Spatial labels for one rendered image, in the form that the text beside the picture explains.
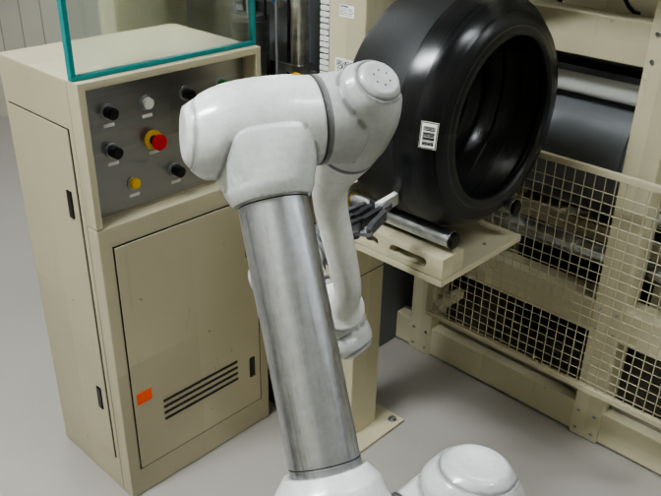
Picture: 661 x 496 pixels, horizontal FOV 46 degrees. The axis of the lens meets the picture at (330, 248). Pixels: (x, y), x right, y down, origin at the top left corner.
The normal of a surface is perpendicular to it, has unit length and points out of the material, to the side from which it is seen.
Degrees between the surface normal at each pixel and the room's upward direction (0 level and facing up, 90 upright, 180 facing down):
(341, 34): 90
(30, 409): 0
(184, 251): 90
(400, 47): 50
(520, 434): 0
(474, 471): 7
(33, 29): 90
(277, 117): 64
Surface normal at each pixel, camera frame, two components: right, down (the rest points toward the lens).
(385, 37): -0.51, -0.34
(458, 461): 0.17, -0.90
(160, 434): 0.72, 0.33
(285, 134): 0.42, -0.04
